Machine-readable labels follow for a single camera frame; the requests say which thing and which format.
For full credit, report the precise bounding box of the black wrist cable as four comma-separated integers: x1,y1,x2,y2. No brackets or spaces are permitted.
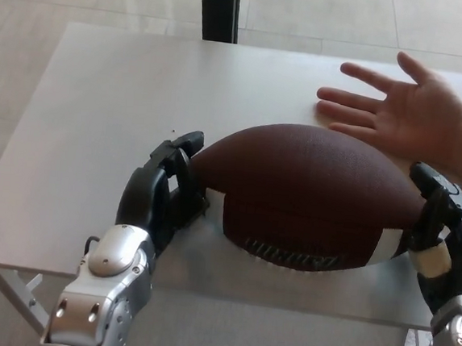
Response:
82,234,102,261

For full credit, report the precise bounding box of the brown leather american football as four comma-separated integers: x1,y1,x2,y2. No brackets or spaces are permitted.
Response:
182,114,435,283

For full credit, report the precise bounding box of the white metal table frame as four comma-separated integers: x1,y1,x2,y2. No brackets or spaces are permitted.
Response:
0,268,53,340

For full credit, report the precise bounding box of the person's bare open hand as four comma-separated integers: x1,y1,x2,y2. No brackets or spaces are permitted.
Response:
311,44,462,169

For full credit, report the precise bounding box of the black vertical window post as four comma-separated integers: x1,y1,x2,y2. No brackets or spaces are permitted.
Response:
197,0,242,45

